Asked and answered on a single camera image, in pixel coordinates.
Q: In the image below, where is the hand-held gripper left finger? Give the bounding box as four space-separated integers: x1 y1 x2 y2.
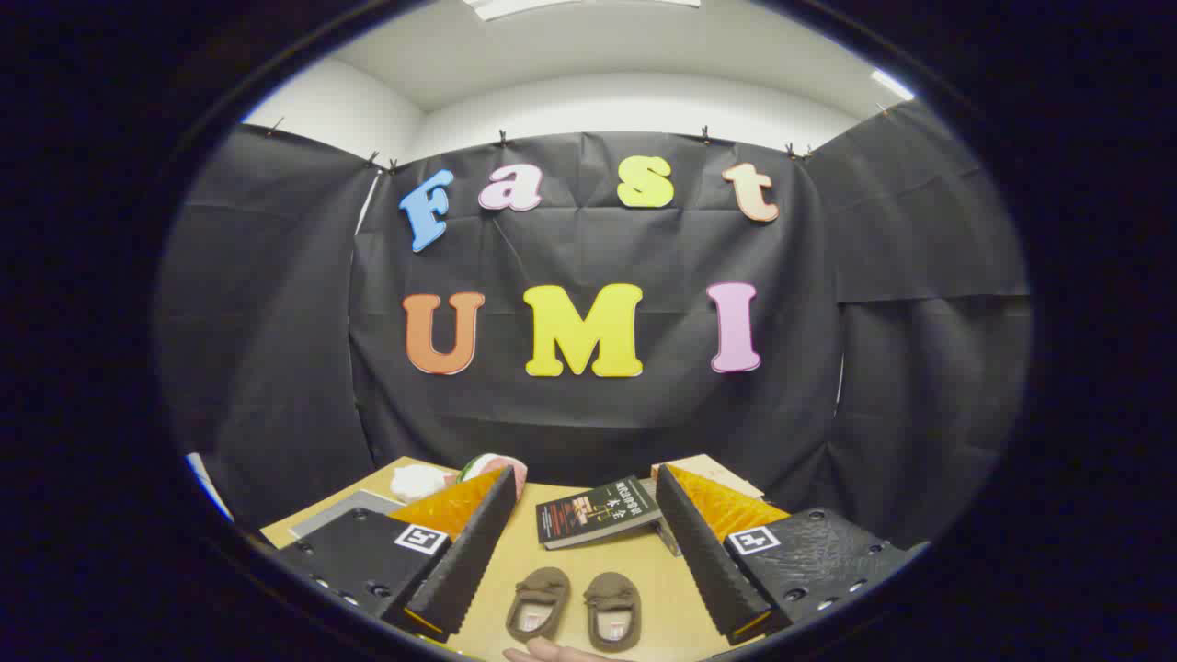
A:
274 464 519 645

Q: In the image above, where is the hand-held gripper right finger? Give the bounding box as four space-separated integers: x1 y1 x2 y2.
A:
655 462 930 646

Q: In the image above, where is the white plush toy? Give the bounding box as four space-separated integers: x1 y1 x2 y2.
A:
390 463 458 504

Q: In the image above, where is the black paperback book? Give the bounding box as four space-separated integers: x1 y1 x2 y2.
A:
536 475 663 551

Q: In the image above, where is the tan book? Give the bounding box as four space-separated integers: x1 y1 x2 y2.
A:
651 453 766 500

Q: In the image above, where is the watermelon slice plush toy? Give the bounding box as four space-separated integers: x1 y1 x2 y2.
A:
457 452 530 502

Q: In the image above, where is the brown fuzzy slipper shoe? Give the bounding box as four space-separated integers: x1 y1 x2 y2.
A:
505 566 572 643
584 571 643 653

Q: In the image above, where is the grey fabric storage box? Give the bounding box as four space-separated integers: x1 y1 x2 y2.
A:
288 489 406 541

